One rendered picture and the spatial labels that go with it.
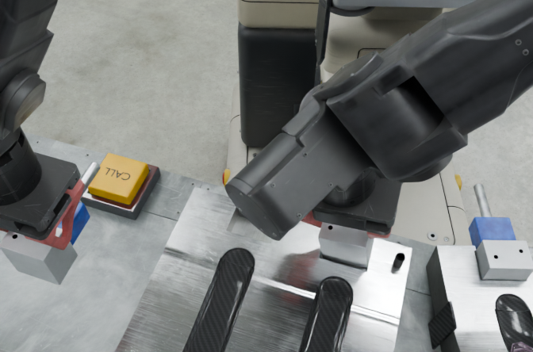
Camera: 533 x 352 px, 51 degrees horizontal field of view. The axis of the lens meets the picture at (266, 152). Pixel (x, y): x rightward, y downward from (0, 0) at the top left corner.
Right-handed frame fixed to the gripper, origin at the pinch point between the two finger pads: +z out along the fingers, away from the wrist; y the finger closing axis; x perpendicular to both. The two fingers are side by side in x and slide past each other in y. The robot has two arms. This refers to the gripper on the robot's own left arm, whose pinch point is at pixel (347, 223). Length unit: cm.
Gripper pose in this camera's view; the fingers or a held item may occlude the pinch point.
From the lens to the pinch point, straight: 58.6
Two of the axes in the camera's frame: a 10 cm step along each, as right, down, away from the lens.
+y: 9.4, 1.7, -3.0
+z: 1.6, 5.5, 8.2
